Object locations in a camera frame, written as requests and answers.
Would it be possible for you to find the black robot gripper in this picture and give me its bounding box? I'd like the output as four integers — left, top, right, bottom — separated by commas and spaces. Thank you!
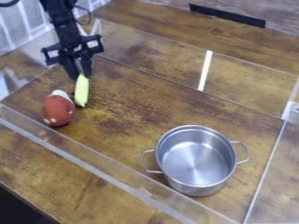
42, 18, 105, 81

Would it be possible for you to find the green handled metal spoon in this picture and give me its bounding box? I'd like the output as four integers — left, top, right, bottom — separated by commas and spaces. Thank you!
74, 68, 91, 108

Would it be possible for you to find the red toy mushroom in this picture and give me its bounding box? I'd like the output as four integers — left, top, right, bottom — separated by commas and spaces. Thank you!
42, 89, 75, 127

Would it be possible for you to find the stainless steel pot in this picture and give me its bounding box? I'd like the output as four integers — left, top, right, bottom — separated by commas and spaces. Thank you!
141, 125, 250, 197

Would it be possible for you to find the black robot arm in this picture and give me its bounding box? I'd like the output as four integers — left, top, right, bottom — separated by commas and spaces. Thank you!
41, 0, 105, 80

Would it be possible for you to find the black bar on table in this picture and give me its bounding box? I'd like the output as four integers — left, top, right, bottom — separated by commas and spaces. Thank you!
190, 3, 267, 28

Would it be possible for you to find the clear acrylic front barrier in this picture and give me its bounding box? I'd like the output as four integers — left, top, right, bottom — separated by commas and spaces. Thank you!
0, 103, 238, 224

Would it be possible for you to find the clear acrylic barrier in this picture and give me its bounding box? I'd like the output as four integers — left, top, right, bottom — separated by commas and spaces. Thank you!
245, 78, 299, 224
0, 103, 238, 224

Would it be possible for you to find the clear acrylic right barrier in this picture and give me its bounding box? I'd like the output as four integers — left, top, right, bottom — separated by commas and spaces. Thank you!
245, 78, 299, 224

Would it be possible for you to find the clear acrylic triangle bracket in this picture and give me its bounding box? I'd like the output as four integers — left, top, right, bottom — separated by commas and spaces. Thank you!
79, 18, 102, 36

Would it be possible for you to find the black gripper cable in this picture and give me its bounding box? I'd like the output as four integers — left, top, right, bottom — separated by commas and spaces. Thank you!
73, 4, 94, 26

